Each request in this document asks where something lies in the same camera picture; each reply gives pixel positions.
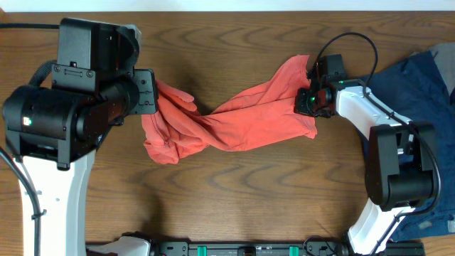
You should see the red orange t-shirt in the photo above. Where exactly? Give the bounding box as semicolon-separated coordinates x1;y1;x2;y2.
141;55;317;164

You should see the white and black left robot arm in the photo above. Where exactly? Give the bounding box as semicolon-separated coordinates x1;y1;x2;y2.
3;65;159;255

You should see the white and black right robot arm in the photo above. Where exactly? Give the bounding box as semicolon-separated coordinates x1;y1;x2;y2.
294;61;441;255

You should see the navy blue garment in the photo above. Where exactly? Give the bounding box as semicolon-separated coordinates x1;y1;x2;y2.
368;51;454;241

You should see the grey garment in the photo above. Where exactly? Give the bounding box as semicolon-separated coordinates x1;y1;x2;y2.
429;42;455;95

